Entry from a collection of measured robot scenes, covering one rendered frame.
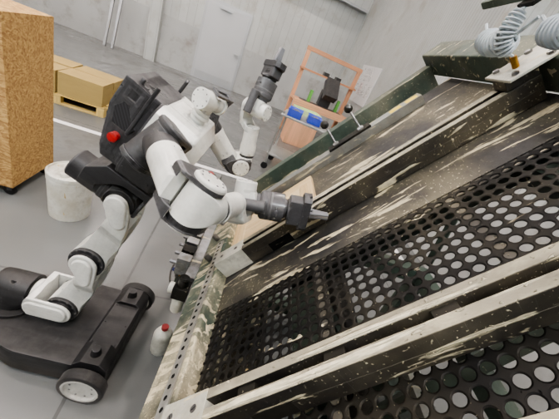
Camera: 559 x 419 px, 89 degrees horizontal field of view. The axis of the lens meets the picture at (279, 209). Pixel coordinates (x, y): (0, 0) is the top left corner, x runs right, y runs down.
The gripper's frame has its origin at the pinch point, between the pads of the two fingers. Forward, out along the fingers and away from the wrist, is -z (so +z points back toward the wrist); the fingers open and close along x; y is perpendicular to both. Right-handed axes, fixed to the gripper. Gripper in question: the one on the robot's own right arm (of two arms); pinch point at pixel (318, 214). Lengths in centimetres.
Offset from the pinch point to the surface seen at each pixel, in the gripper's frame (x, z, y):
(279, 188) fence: -15, 10, 47
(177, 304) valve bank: -53, 43, 4
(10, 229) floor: -96, 179, 82
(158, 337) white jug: -102, 58, 23
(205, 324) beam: -32.2, 27.6, -19.6
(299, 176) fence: -7.1, 2.6, 47.0
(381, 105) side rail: 28, -31, 71
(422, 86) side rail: 40, -47, 71
